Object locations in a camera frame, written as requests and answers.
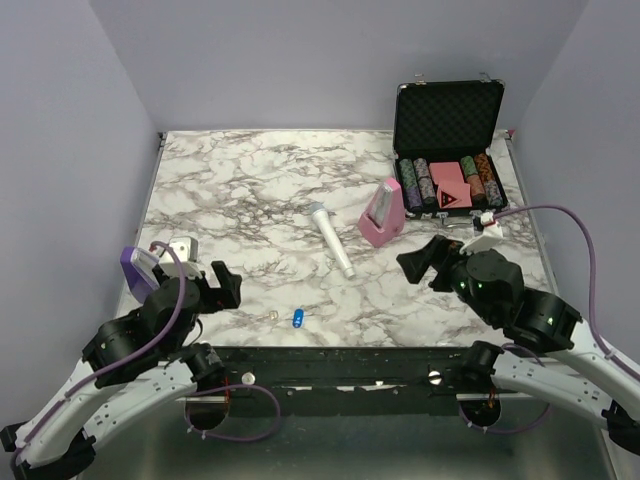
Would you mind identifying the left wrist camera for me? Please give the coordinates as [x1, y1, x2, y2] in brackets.
[150, 236, 202, 279]

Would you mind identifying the black mounting rail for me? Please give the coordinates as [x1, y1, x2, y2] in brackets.
[114, 344, 521, 416]

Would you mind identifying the purple box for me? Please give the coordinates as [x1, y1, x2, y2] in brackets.
[120, 246, 159, 304]

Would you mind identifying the blue key tag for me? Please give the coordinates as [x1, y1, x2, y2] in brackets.
[292, 308, 305, 329]

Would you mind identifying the purple cable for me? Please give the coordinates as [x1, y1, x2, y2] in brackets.
[489, 203, 640, 381]
[9, 241, 191, 466]

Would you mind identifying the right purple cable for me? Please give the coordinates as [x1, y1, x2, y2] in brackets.
[489, 203, 640, 381]

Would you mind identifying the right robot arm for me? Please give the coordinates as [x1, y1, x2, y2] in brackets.
[396, 235, 639, 454]

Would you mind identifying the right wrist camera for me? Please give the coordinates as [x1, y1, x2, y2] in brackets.
[460, 211, 504, 255]

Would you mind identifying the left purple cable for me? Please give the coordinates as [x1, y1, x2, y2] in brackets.
[9, 241, 191, 466]

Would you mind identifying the pink metronome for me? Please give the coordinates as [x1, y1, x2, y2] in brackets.
[357, 178, 405, 248]

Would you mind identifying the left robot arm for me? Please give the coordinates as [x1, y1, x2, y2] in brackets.
[1, 261, 242, 479]

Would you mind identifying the black poker chip case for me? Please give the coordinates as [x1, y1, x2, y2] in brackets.
[392, 76, 508, 220]

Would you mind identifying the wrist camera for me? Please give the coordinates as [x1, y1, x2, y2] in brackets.
[150, 236, 202, 279]
[460, 211, 504, 255]

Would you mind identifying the white toy microphone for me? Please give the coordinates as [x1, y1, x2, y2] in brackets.
[309, 202, 355, 279]

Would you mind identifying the pink card stack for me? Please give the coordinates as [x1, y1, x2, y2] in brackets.
[429, 162, 472, 209]

